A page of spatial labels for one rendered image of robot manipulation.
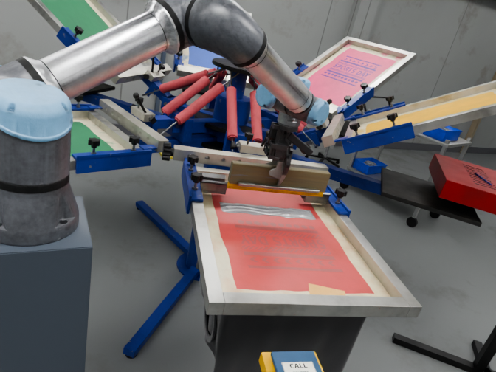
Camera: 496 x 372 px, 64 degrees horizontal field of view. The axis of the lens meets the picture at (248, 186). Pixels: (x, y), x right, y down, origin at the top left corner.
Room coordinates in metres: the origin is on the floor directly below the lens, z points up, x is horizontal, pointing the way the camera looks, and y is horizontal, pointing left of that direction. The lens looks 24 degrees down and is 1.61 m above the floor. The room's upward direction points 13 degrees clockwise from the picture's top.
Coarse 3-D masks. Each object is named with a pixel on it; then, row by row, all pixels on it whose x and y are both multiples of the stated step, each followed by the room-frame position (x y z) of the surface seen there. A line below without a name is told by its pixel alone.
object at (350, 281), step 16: (304, 208) 1.41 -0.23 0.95; (304, 224) 1.27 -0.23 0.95; (320, 224) 1.30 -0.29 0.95; (336, 240) 1.21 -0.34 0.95; (336, 256) 1.11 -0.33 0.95; (304, 272) 0.98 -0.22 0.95; (320, 272) 1.00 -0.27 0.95; (352, 272) 1.04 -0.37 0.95; (336, 288) 0.94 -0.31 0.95; (352, 288) 0.96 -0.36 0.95; (368, 288) 0.98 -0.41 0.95
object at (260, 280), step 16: (240, 192) 1.41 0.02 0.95; (256, 192) 1.45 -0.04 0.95; (224, 224) 1.14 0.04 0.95; (224, 240) 1.05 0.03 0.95; (240, 256) 0.98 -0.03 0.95; (240, 272) 0.91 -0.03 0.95; (256, 272) 0.92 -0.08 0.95; (272, 272) 0.94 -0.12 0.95; (288, 272) 0.96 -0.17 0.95; (240, 288) 0.84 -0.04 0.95; (256, 288) 0.86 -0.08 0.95; (272, 288) 0.87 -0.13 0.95; (288, 288) 0.89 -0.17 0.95; (304, 288) 0.91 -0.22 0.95
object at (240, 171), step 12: (240, 168) 1.23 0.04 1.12; (252, 168) 1.25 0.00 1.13; (264, 168) 1.26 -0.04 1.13; (300, 168) 1.32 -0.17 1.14; (228, 180) 1.24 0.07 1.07; (240, 180) 1.24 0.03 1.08; (252, 180) 1.25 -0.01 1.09; (264, 180) 1.26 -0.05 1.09; (276, 180) 1.27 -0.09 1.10; (288, 180) 1.29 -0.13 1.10; (300, 180) 1.30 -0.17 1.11; (312, 180) 1.31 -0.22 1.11; (324, 180) 1.33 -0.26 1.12; (324, 192) 1.33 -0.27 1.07
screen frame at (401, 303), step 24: (192, 216) 1.12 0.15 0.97; (336, 216) 1.35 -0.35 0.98; (360, 240) 1.19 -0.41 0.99; (384, 264) 1.07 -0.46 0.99; (216, 288) 0.78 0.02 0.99; (216, 312) 0.73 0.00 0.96; (240, 312) 0.75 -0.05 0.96; (264, 312) 0.76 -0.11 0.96; (288, 312) 0.78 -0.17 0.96; (312, 312) 0.80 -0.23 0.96; (336, 312) 0.82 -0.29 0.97; (360, 312) 0.84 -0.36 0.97; (384, 312) 0.86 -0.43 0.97; (408, 312) 0.89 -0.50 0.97
